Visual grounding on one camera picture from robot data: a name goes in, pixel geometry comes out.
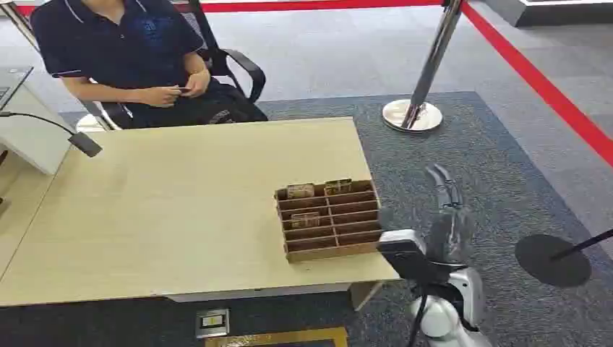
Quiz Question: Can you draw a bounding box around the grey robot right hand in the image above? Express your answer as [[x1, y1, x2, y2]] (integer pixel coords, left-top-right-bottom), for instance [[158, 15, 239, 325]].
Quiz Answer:
[[424, 163, 476, 266]]

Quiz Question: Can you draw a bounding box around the person's right hand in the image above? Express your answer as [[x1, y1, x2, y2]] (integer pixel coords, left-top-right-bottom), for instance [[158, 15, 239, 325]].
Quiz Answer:
[[141, 85, 182, 108]]

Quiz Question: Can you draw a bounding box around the person's left hand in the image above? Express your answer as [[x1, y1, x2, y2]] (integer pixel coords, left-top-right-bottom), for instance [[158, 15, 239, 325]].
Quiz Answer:
[[179, 69, 212, 99]]

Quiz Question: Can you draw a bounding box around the black office chair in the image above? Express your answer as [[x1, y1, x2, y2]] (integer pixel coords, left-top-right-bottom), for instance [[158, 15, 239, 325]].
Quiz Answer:
[[76, 0, 267, 132]]

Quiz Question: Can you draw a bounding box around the seated person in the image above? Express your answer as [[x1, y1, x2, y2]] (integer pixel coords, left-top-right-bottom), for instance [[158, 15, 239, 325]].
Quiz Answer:
[[29, 0, 269, 130]]

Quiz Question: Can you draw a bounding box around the dark grey carpet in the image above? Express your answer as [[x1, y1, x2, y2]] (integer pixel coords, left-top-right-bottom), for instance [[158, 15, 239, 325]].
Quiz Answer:
[[0, 90, 613, 347]]

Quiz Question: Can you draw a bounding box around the black gooseneck desk device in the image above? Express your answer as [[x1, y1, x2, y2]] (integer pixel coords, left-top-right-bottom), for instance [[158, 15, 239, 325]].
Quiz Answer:
[[0, 111, 103, 158]]

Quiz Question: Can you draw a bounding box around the black round-base stand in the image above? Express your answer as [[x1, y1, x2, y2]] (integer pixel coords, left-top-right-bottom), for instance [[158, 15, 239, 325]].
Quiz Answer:
[[514, 228, 613, 288]]

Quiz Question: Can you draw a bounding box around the red barrier belt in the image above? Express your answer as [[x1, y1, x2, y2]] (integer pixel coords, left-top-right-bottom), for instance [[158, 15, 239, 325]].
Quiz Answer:
[[460, 1, 613, 169], [15, 0, 445, 17]]

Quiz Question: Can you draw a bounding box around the wooden card box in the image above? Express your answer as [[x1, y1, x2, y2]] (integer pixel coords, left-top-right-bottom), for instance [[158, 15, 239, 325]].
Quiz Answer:
[[274, 179, 385, 264]]

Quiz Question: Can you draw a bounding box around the printed card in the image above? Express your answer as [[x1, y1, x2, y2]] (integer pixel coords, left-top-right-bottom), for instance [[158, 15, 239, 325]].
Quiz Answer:
[[325, 178, 354, 196], [290, 212, 321, 229], [286, 184, 316, 200]]

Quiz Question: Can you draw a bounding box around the white desk unit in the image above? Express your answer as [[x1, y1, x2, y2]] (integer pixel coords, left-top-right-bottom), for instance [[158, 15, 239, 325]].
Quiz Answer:
[[0, 67, 74, 176]]

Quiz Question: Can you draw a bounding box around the metal floor socket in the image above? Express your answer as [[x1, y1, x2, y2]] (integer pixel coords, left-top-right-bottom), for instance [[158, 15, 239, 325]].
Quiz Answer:
[[194, 308, 231, 340]]

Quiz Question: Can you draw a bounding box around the grey platform step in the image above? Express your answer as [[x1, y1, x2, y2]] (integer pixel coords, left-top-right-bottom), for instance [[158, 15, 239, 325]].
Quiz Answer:
[[481, 0, 613, 28]]

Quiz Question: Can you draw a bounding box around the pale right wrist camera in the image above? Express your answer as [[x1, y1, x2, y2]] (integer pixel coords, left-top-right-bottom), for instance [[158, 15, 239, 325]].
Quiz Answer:
[[377, 228, 431, 284]]

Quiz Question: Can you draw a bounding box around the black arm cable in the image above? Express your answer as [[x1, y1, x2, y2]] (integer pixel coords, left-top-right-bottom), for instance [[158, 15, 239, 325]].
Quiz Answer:
[[406, 283, 431, 347]]

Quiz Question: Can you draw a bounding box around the silver slanted post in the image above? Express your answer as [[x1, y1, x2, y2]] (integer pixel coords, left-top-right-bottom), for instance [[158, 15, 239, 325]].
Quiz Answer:
[[0, 1, 40, 52]]

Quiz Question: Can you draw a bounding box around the chrome stanchion post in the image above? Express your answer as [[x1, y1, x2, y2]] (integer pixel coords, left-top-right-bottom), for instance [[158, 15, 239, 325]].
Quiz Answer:
[[381, 0, 465, 133]]

